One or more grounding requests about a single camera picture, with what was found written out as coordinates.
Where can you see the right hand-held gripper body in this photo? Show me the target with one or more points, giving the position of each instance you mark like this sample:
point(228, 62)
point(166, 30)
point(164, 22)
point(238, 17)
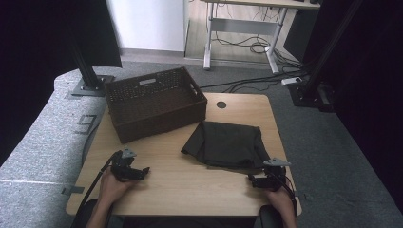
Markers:
point(274, 180)

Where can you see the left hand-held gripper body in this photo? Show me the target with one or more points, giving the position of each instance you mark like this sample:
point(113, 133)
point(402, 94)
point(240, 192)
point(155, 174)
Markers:
point(124, 169)

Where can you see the dark cloth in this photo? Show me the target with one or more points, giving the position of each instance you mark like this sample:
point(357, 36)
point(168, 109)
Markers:
point(226, 144)

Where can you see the brown woven basket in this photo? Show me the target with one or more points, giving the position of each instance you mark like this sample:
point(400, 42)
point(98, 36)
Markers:
point(155, 104)

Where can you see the person's right hand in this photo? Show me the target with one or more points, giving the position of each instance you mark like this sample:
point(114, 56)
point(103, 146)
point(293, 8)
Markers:
point(282, 199)

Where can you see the person's left hand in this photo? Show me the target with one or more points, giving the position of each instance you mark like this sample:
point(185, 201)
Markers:
point(112, 190)

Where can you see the grey tape strip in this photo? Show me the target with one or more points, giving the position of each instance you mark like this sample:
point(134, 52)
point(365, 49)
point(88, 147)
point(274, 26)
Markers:
point(72, 190)

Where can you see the grey square tape mark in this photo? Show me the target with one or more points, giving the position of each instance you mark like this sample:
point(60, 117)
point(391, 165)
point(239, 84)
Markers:
point(81, 129)

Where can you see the person's lap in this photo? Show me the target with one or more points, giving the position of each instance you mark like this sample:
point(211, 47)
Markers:
point(188, 222)

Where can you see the black stand with grey base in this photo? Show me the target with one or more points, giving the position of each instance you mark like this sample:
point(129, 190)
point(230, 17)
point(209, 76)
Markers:
point(90, 84)

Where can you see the white power strip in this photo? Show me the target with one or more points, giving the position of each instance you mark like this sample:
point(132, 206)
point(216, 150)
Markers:
point(291, 80)

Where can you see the black curtain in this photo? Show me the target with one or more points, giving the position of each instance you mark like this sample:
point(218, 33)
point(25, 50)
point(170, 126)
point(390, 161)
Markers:
point(374, 79)
point(34, 63)

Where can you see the white panel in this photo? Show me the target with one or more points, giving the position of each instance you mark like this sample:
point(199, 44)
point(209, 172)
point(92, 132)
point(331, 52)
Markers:
point(147, 23)

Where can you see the dark flat panel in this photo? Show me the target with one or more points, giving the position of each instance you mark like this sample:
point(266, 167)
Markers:
point(299, 34)

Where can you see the white desk frame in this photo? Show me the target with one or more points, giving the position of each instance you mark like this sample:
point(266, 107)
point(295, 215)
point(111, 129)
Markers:
point(244, 27)

